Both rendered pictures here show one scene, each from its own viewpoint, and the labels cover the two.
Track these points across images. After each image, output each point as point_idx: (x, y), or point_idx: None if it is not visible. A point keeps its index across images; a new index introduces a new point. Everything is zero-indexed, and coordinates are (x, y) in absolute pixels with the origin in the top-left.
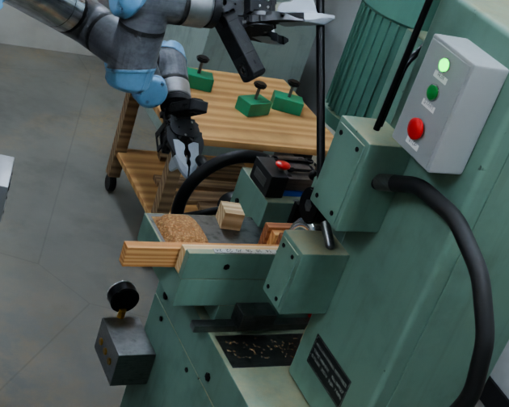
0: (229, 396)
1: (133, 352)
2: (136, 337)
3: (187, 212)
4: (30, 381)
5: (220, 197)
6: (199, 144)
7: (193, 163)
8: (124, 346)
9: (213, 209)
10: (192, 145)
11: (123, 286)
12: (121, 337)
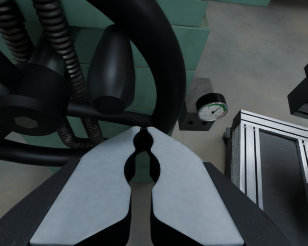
0: None
1: (198, 78)
2: (193, 91)
3: (143, 117)
4: None
5: (55, 108)
6: (20, 234)
7: (121, 138)
8: (204, 84)
9: (87, 103)
10: (93, 212)
11: (220, 96)
12: (206, 92)
